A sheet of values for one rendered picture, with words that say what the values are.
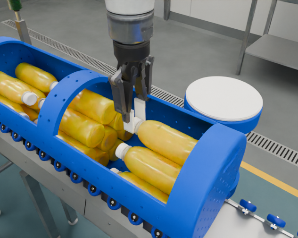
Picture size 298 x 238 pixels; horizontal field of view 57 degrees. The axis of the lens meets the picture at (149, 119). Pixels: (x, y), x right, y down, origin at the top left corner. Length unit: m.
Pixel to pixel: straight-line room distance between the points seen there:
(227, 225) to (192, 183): 0.31
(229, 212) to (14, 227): 1.49
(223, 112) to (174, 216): 0.50
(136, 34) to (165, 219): 0.36
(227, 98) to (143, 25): 0.59
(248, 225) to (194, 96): 0.47
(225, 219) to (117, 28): 0.57
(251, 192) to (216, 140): 1.56
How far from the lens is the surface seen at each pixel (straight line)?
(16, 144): 1.09
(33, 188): 1.45
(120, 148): 0.68
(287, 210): 2.11
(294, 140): 2.62
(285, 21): 3.92
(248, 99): 1.06
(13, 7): 1.61
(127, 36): 0.53
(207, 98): 1.02
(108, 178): 0.63
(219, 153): 0.54
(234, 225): 0.82
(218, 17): 4.27
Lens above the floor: 1.62
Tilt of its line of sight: 40 degrees down
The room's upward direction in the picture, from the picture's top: straight up
